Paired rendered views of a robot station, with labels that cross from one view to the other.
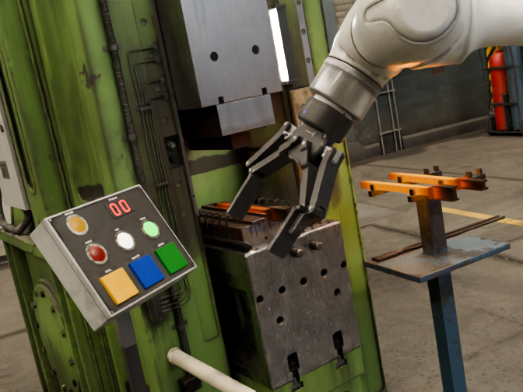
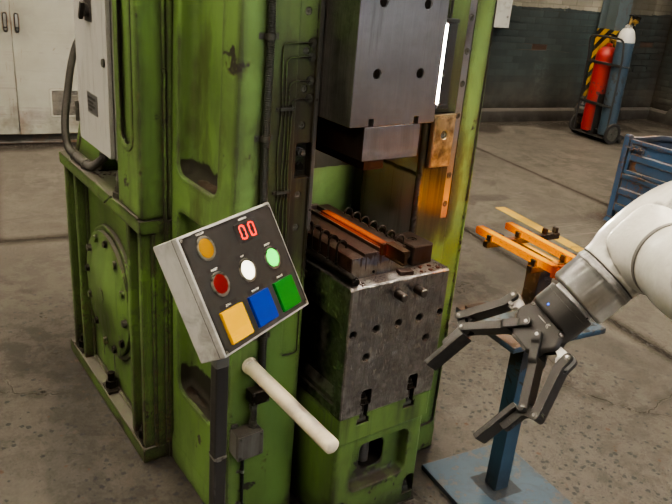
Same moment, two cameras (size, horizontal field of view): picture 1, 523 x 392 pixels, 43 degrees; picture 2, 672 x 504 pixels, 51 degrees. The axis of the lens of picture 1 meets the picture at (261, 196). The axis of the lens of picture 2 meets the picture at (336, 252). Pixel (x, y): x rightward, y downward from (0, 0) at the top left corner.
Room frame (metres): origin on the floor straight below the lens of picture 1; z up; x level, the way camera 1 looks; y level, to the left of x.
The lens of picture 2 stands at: (0.10, 0.26, 1.76)
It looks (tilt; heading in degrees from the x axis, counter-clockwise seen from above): 22 degrees down; 356
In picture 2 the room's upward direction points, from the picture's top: 5 degrees clockwise
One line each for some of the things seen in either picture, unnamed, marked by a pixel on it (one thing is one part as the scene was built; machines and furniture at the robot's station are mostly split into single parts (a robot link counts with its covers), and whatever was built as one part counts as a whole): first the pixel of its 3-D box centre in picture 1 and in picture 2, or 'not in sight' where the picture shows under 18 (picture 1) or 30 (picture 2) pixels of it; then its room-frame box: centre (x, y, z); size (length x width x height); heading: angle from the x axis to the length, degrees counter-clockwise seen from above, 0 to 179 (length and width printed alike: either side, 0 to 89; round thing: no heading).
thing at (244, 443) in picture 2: not in sight; (245, 440); (1.93, 0.36, 0.36); 0.09 x 0.07 x 0.12; 122
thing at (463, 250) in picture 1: (436, 254); (529, 319); (2.19, -0.56, 0.71); 0.40 x 0.30 x 0.02; 115
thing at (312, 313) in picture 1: (259, 288); (343, 307); (2.24, 0.07, 0.69); 0.56 x 0.38 x 0.45; 32
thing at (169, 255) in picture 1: (170, 258); (286, 293); (1.67, 0.27, 1.01); 0.07 x 0.05 x 0.07; 147
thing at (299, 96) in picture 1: (303, 113); (440, 140); (2.31, -0.20, 1.27); 0.09 x 0.02 x 0.17; 122
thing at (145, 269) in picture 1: (145, 271); (262, 307); (1.59, 0.32, 1.01); 0.07 x 0.05 x 0.07; 147
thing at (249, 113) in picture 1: (212, 117); (347, 125); (2.21, 0.11, 1.32); 0.42 x 0.20 x 0.10; 32
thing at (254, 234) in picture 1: (233, 221); (338, 237); (2.21, 0.11, 0.96); 0.42 x 0.20 x 0.09; 32
